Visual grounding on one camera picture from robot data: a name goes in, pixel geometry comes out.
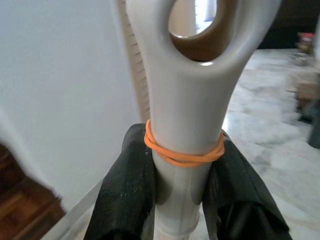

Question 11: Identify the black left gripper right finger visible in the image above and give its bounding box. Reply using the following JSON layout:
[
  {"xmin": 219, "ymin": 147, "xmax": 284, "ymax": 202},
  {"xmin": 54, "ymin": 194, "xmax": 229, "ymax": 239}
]
[{"xmin": 202, "ymin": 132, "xmax": 291, "ymax": 240}]

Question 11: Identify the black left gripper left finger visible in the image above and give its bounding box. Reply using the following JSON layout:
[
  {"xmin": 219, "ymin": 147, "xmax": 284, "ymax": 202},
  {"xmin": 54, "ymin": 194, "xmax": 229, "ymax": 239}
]
[{"xmin": 91, "ymin": 122, "xmax": 157, "ymax": 240}]

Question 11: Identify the beige broom with purple bristles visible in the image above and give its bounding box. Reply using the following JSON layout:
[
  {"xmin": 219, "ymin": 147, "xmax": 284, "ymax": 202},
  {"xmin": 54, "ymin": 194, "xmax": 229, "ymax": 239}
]
[{"xmin": 116, "ymin": 0, "xmax": 278, "ymax": 240}]

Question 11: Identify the orange rubber band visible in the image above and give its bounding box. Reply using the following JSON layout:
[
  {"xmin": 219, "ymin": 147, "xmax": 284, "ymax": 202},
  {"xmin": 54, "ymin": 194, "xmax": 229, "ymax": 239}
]
[{"xmin": 144, "ymin": 119, "xmax": 225, "ymax": 168}]

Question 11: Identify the brown wooden furniture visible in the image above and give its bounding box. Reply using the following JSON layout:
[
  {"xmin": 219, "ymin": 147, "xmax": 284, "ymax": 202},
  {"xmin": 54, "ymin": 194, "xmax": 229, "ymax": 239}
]
[{"xmin": 0, "ymin": 142, "xmax": 67, "ymax": 240}]

